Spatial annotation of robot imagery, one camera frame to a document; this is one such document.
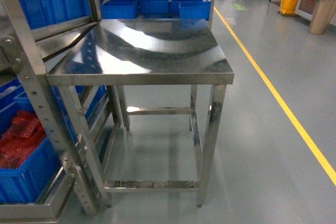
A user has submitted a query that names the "red bubble wrap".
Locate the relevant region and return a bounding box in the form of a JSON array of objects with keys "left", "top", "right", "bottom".
[{"left": 1, "top": 110, "right": 47, "bottom": 169}]

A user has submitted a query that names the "yellow mop bucket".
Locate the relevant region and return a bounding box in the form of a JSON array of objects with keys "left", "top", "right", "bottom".
[{"left": 278, "top": 0, "right": 298, "bottom": 16}]

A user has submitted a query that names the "stainless steel shelf rack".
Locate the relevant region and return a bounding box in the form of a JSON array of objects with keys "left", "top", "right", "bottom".
[{"left": 1, "top": 0, "right": 112, "bottom": 223}]

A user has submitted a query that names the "small stainless steel table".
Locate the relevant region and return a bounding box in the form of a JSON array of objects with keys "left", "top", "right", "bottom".
[{"left": 47, "top": 19, "right": 234, "bottom": 207}]

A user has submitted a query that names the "blue bin with red wrap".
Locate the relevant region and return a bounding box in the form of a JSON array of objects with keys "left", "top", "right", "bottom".
[{"left": 0, "top": 84, "right": 108, "bottom": 205}]

